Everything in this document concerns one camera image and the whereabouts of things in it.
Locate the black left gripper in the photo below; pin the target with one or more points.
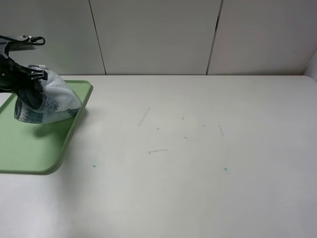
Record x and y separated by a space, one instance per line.
20 79

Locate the blue white striped towel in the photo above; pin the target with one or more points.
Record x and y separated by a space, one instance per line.
60 102

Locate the green plastic tray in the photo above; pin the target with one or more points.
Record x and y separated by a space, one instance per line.
37 148

